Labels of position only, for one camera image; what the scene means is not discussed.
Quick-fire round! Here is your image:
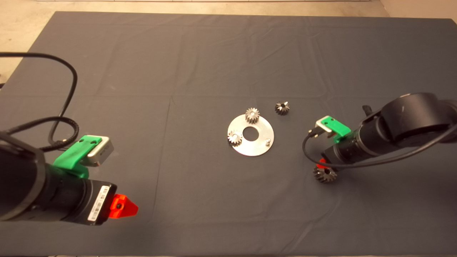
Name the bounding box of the small steel spur gear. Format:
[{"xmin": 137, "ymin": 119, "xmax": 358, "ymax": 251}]
[
  {"xmin": 245, "ymin": 107, "xmax": 261, "ymax": 124},
  {"xmin": 227, "ymin": 130, "xmax": 243, "ymax": 146}
]

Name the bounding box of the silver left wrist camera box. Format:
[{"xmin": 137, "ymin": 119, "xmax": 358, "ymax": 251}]
[{"xmin": 87, "ymin": 137, "xmax": 115, "ymax": 167}]

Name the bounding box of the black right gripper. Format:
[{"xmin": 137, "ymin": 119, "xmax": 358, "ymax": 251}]
[{"xmin": 318, "ymin": 141, "xmax": 354, "ymax": 169}]

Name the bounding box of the green left camera mount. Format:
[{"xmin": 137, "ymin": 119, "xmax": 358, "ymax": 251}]
[{"xmin": 53, "ymin": 135, "xmax": 102, "ymax": 178}]

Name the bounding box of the green right camera mount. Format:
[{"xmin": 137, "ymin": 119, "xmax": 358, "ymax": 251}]
[{"xmin": 320, "ymin": 116, "xmax": 351, "ymax": 143}]

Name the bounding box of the large steel bevel gear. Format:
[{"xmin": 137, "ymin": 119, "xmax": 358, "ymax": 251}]
[{"xmin": 313, "ymin": 165, "xmax": 338, "ymax": 184}]

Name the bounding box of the round metal plate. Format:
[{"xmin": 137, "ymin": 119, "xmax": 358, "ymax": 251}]
[{"xmin": 227, "ymin": 114, "xmax": 275, "ymax": 157}]

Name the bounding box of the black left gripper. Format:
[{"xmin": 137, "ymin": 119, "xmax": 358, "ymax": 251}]
[{"xmin": 77, "ymin": 178, "xmax": 139, "ymax": 226}]

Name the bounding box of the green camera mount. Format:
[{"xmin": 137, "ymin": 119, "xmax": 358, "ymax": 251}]
[
  {"xmin": 53, "ymin": 135, "xmax": 102, "ymax": 178},
  {"xmin": 320, "ymin": 116, "xmax": 351, "ymax": 143}
]

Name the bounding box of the braided black left arm cable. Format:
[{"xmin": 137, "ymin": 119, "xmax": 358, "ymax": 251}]
[{"xmin": 0, "ymin": 117, "xmax": 80, "ymax": 152}]

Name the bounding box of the smooth black left camera cable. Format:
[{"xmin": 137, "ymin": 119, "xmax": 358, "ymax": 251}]
[{"xmin": 0, "ymin": 52, "xmax": 78, "ymax": 145}]

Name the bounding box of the dark grey table cloth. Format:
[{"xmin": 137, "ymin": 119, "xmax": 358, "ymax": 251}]
[{"xmin": 0, "ymin": 11, "xmax": 457, "ymax": 257}]

